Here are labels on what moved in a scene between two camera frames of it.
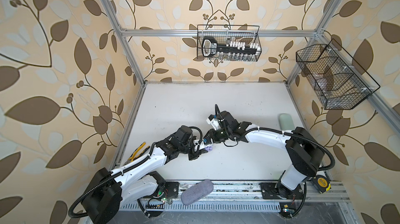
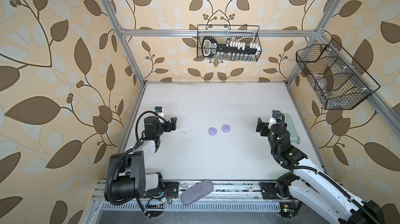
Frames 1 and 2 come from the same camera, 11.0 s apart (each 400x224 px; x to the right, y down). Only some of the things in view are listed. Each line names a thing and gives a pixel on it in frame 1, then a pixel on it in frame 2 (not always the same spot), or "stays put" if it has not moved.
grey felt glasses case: [197, 192] stays put
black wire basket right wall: [338, 82] stays put
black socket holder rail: [210, 47] stays put
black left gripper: [196, 154] → [172, 125]
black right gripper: [211, 133] → [264, 126]
